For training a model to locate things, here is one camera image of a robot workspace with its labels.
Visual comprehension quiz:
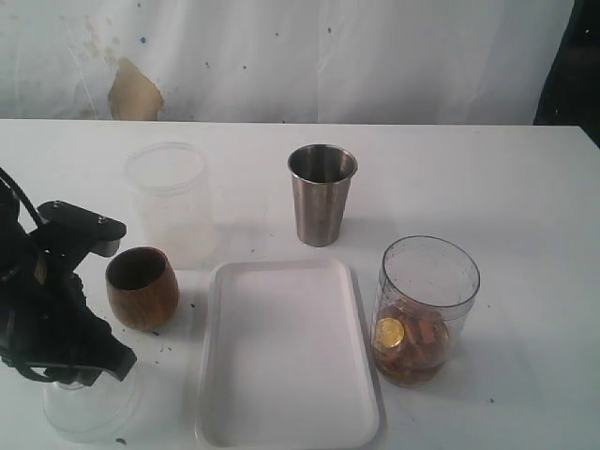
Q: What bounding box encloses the translucent plastic jar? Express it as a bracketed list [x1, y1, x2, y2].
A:
[124, 142, 217, 269]

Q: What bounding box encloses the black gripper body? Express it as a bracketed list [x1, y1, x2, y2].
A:
[1, 235, 113, 371]

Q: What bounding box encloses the white rectangular tray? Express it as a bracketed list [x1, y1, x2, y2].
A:
[195, 259, 381, 449]

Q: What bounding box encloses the brown wooden cup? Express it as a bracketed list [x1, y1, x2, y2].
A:
[105, 247, 180, 332]

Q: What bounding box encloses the brown wooden block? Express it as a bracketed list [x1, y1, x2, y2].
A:
[399, 311, 449, 369]

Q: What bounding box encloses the clear dome lid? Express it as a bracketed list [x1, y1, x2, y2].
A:
[42, 369, 142, 443]

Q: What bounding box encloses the stainless steel cup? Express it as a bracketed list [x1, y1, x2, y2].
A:
[288, 143, 358, 248]

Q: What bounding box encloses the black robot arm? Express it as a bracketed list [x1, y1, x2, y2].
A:
[1, 182, 137, 386]

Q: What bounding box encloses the clear plastic measuring jar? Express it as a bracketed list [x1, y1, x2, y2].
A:
[370, 235, 481, 385]

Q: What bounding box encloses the dark object at right edge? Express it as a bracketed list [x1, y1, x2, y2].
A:
[533, 0, 600, 143]

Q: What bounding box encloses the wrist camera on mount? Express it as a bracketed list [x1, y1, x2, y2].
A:
[37, 201, 127, 258]

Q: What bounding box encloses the gold coin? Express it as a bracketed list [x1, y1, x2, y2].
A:
[374, 317, 405, 352]

